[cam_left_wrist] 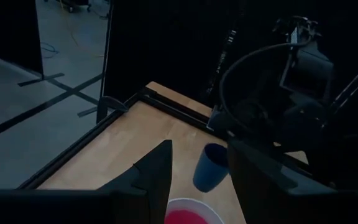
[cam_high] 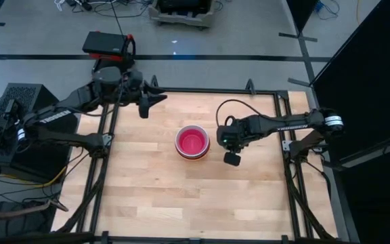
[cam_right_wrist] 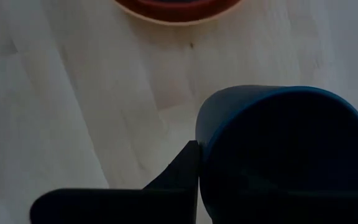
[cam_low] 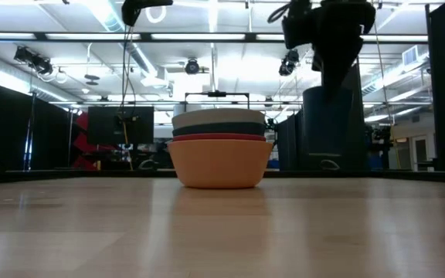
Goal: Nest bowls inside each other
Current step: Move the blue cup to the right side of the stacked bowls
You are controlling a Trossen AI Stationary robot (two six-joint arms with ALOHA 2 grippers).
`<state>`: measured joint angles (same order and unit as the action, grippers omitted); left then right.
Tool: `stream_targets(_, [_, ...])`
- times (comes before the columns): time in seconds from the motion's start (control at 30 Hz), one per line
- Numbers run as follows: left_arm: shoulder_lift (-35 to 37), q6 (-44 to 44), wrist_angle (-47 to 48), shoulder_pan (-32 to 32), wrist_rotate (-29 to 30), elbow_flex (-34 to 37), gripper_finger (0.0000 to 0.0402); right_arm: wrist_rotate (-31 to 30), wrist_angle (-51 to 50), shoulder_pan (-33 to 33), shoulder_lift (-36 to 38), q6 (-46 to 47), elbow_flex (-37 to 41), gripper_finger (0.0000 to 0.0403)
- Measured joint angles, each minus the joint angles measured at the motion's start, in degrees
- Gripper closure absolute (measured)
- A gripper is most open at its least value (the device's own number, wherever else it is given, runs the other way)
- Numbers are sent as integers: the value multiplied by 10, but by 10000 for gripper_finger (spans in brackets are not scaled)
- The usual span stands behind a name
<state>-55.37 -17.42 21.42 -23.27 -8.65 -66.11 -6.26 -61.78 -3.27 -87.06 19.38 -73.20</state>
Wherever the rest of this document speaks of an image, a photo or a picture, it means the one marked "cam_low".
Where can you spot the black stage light fixture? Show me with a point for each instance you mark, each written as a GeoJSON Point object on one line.
{"type": "Point", "coordinates": [33, 60]}

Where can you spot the orange plastic bowl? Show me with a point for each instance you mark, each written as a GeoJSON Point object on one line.
{"type": "Point", "coordinates": [220, 164]}

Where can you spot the white wall air vent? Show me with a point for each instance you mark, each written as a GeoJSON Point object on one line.
{"type": "Point", "coordinates": [413, 56]}

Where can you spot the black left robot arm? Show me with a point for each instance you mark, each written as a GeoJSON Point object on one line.
{"type": "Point", "coordinates": [137, 9]}

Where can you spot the red plastic bowl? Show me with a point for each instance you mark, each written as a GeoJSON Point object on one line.
{"type": "Point", "coordinates": [218, 137]}

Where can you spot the black metal frame stand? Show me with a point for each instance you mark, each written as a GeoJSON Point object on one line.
{"type": "Point", "coordinates": [216, 93]}

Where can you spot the black background robot arm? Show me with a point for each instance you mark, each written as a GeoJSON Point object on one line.
{"type": "Point", "coordinates": [270, 124]}

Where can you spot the red angular panel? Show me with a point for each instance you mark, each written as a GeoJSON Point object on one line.
{"type": "Point", "coordinates": [81, 143]}

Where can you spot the black ceiling spotlight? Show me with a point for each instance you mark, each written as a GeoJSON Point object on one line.
{"type": "Point", "coordinates": [192, 66]}
{"type": "Point", "coordinates": [289, 63]}

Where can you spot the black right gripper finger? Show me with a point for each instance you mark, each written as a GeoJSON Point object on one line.
{"type": "Point", "coordinates": [336, 73]}

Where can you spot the black monitor screen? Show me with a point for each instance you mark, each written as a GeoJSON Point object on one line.
{"type": "Point", "coordinates": [106, 125]}

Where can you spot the dark grey plastic bowl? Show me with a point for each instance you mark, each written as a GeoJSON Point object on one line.
{"type": "Point", "coordinates": [218, 129]}

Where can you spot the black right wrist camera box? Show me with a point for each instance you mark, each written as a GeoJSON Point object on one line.
{"type": "Point", "coordinates": [297, 32]}

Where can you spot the white plastic bowl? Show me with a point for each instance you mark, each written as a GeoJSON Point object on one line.
{"type": "Point", "coordinates": [218, 116]}

